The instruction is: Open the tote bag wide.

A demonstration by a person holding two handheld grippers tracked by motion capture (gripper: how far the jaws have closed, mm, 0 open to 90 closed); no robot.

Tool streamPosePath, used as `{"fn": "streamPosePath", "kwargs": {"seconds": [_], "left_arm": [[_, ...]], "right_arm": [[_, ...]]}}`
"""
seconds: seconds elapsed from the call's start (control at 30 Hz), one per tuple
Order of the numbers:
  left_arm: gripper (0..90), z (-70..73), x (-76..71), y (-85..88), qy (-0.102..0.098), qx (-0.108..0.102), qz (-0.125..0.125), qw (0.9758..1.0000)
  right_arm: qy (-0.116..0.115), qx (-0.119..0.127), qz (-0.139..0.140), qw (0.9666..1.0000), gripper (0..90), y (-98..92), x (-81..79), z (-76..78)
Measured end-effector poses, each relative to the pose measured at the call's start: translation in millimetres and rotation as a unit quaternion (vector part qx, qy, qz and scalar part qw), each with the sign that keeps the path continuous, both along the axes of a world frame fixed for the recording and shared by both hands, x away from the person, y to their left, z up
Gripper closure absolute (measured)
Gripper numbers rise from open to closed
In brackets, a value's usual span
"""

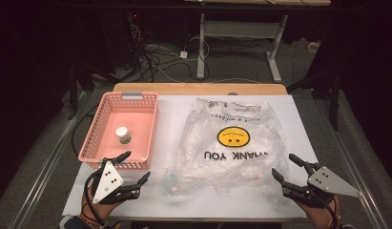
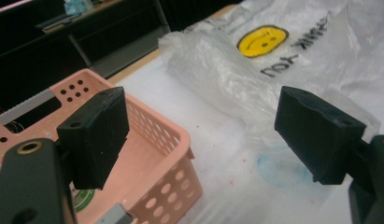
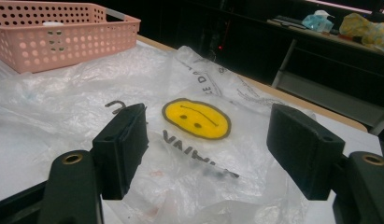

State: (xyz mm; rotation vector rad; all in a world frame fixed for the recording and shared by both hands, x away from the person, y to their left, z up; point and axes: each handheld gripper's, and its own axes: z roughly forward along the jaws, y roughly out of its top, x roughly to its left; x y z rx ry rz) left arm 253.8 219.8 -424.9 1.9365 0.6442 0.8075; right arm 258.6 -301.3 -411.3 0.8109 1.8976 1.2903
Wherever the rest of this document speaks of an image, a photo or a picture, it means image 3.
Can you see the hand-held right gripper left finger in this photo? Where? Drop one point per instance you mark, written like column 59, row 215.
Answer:
column 121, row 149

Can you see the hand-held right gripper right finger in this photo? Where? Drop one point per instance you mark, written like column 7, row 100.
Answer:
column 305, row 152

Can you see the clear smiley-face plastic bag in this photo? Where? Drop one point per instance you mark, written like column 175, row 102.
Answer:
column 186, row 77

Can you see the pink perforated plastic basket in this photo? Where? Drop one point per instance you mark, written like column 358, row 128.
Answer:
column 49, row 40

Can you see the dark shelf unit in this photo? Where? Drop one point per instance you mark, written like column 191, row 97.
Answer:
column 320, row 62

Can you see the light blue plastic bag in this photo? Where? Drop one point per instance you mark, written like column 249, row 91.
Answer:
column 318, row 21

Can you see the dark flat device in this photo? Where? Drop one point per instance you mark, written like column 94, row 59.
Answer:
column 289, row 21

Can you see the yellow patterned cloth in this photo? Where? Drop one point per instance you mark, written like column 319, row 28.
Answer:
column 365, row 31

